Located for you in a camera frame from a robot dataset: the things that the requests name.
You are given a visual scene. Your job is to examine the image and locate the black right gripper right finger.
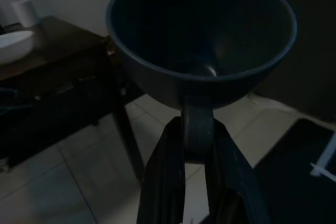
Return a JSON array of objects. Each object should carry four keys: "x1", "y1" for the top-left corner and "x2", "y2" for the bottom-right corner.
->
[{"x1": 203, "y1": 118, "x2": 271, "y2": 224}]

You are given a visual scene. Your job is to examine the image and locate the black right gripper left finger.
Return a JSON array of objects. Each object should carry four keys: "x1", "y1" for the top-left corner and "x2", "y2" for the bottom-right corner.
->
[{"x1": 136, "y1": 115, "x2": 187, "y2": 224}]

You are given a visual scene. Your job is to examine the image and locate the dark blue mug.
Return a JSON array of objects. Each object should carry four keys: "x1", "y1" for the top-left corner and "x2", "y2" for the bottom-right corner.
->
[{"x1": 106, "y1": 0, "x2": 298, "y2": 165}]

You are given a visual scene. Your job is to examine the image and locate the black floor mat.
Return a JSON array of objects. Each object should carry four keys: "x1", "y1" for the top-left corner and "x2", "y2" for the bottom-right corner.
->
[{"x1": 253, "y1": 118, "x2": 336, "y2": 224}]

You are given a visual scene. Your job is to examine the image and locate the dark wooden table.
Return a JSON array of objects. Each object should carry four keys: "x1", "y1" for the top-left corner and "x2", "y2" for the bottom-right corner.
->
[{"x1": 0, "y1": 15, "x2": 145, "y2": 183}]

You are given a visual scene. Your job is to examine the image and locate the white bowl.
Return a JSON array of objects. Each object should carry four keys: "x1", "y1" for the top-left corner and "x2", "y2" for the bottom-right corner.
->
[{"x1": 0, "y1": 30, "x2": 35, "y2": 66}]

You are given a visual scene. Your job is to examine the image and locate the white cylinder cup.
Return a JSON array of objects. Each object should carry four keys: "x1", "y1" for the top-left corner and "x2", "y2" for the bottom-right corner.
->
[{"x1": 10, "y1": 0, "x2": 39, "y2": 27}]

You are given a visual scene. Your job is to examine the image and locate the white plastic frame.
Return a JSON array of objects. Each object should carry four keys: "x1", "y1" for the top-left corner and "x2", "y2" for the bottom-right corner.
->
[{"x1": 309, "y1": 129, "x2": 336, "y2": 183}]

